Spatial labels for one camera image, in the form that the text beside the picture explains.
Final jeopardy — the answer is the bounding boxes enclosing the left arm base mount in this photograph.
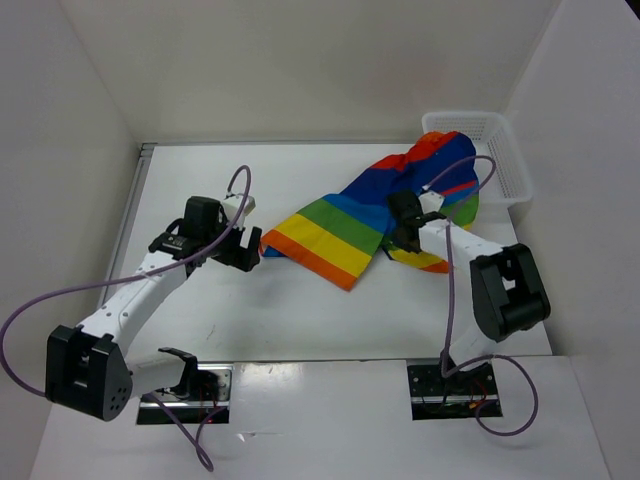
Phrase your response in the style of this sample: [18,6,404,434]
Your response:
[132,358,234,426]

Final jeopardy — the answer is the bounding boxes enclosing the white plastic basket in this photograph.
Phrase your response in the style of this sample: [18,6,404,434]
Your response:
[421,111,533,207]

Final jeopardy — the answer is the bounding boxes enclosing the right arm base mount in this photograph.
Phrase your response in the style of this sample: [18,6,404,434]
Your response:
[406,359,503,421]

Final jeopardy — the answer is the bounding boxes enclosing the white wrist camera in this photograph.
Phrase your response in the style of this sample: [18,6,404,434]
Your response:
[418,190,445,214]
[221,194,256,219]

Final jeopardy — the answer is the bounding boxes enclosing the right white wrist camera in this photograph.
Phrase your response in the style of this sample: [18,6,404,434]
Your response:
[418,190,445,214]

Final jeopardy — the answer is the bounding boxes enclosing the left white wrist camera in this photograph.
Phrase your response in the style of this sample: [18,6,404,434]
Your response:
[221,194,256,219]

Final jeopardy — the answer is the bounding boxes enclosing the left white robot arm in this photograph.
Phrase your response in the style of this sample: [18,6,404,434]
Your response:
[45,193,261,421]

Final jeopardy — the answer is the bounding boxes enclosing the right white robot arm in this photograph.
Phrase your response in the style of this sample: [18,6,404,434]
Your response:
[387,190,551,393]

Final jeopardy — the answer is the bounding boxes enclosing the rainbow striped shorts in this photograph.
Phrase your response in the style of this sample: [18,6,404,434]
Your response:
[260,131,479,291]

